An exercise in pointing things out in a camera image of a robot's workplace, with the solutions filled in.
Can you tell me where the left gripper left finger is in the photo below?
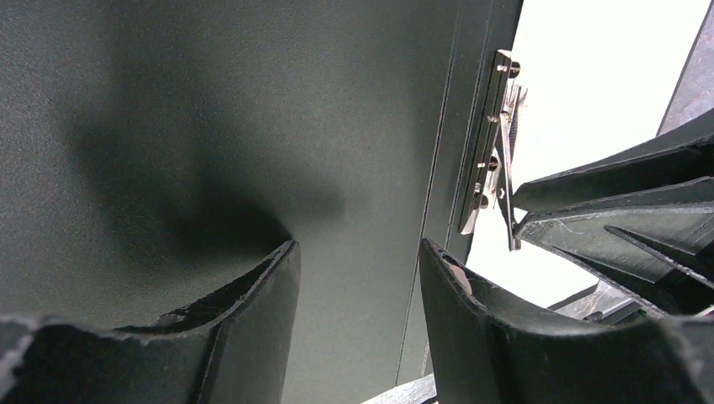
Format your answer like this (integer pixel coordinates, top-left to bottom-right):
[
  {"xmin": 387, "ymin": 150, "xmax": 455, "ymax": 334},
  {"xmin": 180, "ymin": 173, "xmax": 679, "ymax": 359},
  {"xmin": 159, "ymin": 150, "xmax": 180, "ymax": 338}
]
[{"xmin": 1, "ymin": 241, "xmax": 301, "ymax": 403}]

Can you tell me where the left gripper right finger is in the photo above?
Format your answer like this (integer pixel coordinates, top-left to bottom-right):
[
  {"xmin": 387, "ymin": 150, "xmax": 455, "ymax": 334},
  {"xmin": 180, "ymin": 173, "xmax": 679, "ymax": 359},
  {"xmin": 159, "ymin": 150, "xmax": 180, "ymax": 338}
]
[{"xmin": 418, "ymin": 238, "xmax": 713, "ymax": 403}]

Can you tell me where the printed paper sheet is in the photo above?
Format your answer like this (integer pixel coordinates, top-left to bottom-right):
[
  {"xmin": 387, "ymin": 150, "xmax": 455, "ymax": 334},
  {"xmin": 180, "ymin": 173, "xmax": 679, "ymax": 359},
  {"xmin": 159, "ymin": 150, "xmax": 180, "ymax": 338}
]
[{"xmin": 467, "ymin": 1, "xmax": 713, "ymax": 307}]

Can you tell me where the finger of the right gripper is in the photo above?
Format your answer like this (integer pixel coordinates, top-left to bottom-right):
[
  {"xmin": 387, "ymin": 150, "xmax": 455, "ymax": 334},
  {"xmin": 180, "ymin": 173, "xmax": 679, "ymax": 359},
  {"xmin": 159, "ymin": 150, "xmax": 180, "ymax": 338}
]
[
  {"xmin": 517, "ymin": 206, "xmax": 713, "ymax": 316},
  {"xmin": 513, "ymin": 110, "xmax": 713, "ymax": 212}
]

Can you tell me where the metal folder clip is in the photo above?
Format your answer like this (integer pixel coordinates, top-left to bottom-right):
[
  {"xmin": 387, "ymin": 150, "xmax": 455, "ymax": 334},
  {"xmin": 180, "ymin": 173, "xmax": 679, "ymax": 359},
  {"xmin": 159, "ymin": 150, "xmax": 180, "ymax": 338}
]
[{"xmin": 458, "ymin": 49, "xmax": 528, "ymax": 252}]

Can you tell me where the red folder with black inside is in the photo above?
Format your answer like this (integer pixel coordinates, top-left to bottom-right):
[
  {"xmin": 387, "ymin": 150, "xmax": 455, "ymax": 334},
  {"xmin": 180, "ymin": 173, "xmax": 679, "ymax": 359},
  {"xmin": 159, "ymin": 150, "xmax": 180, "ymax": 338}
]
[{"xmin": 1, "ymin": 1, "xmax": 523, "ymax": 403}]

